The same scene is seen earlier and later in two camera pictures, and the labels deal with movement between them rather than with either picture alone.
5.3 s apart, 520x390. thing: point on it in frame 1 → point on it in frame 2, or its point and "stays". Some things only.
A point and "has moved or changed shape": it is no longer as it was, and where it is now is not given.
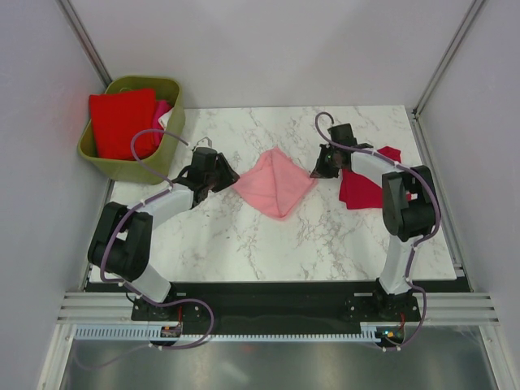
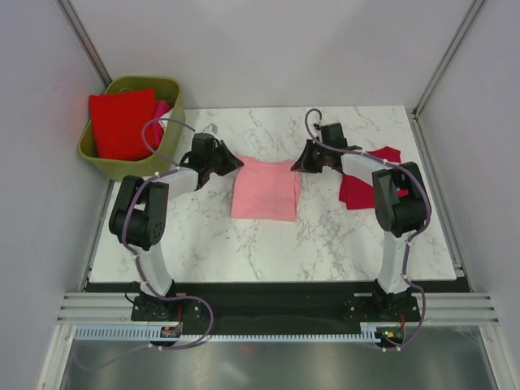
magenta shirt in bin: x=161 y=106 stays
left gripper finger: x=224 y=175 → x=227 y=162
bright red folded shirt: x=115 y=117 stays
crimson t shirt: x=358 y=192 stays
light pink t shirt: x=277 y=182 has moved or changed shape
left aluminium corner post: x=85 y=41 stays
